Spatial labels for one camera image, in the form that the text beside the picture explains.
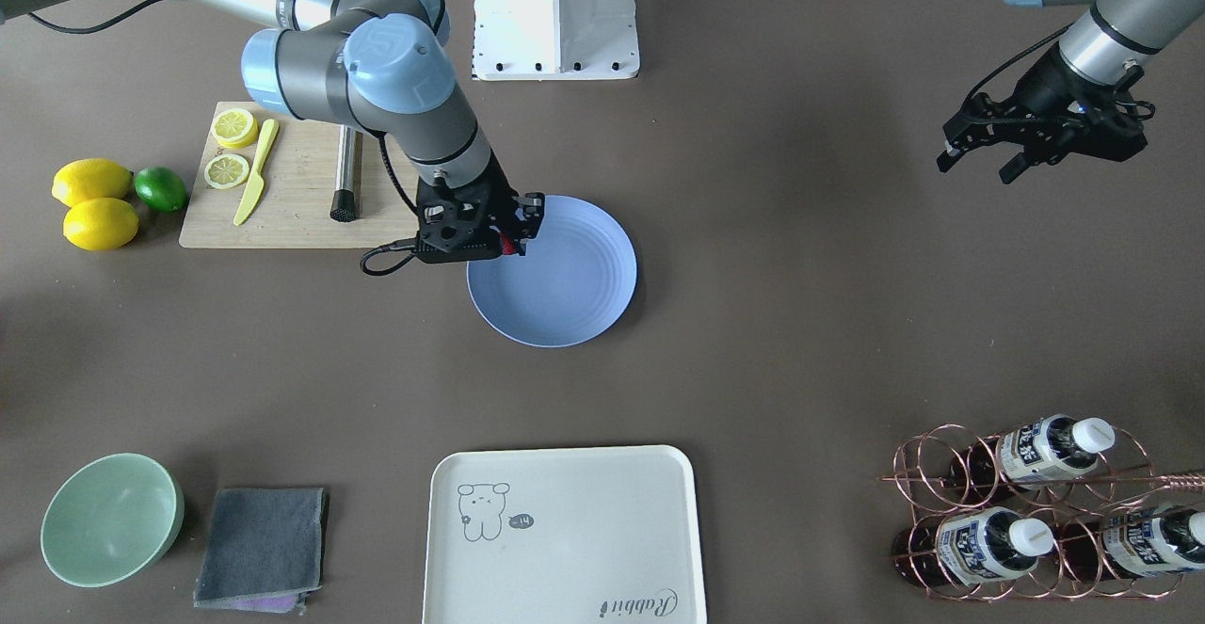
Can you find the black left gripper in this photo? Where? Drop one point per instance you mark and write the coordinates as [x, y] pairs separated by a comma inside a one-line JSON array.
[[1042, 93]]

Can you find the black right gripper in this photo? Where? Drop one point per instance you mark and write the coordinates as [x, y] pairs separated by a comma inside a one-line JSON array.
[[533, 209]]

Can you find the blue plate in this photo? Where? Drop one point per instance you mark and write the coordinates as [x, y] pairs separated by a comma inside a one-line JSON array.
[[574, 281]]

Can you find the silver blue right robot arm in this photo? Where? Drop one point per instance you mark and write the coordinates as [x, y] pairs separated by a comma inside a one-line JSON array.
[[379, 67]]

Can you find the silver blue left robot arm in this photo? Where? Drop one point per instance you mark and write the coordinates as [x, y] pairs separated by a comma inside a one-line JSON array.
[[1108, 33]]

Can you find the steel muddler black tip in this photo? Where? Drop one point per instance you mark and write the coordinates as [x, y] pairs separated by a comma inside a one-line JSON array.
[[345, 201]]

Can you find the wooden cutting board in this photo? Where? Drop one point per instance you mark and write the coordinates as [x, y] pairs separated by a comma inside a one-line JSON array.
[[294, 210]]

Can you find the yellow plastic knife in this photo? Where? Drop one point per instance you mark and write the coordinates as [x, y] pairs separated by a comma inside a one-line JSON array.
[[255, 183]]

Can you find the upper bottle in rack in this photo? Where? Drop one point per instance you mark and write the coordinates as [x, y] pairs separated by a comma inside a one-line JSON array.
[[1052, 450]]

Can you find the bottle in rack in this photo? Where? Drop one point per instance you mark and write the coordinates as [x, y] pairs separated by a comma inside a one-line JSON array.
[[1153, 542], [1052, 450], [991, 545]]

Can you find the upper lemon slice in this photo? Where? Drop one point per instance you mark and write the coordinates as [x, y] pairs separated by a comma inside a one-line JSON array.
[[234, 128]]

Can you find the lemon slice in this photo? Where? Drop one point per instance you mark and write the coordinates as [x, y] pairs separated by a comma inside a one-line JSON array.
[[234, 128], [226, 171]]

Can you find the lower lemon slice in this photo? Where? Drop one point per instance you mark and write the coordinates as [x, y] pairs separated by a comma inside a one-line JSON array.
[[226, 171]]

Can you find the cream tray with bear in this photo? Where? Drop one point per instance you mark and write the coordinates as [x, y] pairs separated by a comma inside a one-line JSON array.
[[565, 535]]

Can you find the green lime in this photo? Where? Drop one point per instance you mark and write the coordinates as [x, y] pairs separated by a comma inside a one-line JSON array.
[[161, 189]]

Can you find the lower bottle in rack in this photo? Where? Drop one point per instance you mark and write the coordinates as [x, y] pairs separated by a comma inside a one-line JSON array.
[[1153, 542], [991, 545]]

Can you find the grey folded cloth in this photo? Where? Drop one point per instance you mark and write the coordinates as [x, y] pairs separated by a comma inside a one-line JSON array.
[[265, 550]]

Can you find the lower yellow lemon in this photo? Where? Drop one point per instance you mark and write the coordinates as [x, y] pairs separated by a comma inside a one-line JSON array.
[[101, 224]]

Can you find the yellow lemon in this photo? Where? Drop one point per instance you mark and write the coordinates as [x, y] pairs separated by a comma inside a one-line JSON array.
[[101, 224], [90, 179]]

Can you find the upper yellow lemon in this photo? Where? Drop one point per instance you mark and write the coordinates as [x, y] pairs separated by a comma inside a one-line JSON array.
[[90, 179]]

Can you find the green bowl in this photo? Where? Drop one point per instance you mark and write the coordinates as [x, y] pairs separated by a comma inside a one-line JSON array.
[[110, 520]]

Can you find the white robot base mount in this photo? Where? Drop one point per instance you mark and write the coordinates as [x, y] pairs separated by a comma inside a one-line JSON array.
[[555, 40]]

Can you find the copper wire bottle rack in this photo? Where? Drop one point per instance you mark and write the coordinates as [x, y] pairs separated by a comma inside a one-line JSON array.
[[932, 471]]

